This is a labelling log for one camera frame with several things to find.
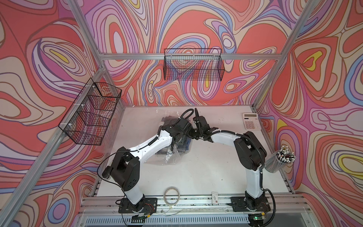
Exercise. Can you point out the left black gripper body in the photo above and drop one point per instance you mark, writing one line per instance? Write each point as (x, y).
(183, 135)

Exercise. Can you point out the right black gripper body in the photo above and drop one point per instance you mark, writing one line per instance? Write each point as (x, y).
(195, 133)

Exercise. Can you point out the blue checked shirt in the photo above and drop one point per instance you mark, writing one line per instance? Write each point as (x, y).
(182, 147)

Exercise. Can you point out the clear plastic vacuum bag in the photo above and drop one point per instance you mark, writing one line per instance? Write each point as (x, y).
(172, 154)

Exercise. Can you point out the grey plaid shirt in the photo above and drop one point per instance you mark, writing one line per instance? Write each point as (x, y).
(170, 125)

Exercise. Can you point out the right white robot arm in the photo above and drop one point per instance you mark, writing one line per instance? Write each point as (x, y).
(250, 152)

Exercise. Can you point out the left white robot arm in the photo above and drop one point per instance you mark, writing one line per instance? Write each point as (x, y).
(124, 169)

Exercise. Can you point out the white pink calculator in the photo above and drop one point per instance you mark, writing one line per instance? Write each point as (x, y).
(251, 121)

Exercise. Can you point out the small white tag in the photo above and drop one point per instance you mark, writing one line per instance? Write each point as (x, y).
(214, 198)

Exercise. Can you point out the cup of pens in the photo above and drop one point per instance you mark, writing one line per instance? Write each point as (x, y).
(279, 159)

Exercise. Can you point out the back black wire basket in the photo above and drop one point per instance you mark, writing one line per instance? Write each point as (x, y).
(193, 64)

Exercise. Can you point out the black wire basket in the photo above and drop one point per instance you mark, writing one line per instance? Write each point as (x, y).
(193, 64)
(91, 113)

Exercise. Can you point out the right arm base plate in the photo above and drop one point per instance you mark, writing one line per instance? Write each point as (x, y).
(244, 204)

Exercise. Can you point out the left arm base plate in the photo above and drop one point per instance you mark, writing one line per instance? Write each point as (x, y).
(145, 205)

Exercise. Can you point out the left black wire basket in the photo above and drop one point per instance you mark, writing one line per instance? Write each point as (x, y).
(91, 113)

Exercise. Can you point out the aluminium frame rail front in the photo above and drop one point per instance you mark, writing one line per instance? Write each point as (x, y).
(289, 210)

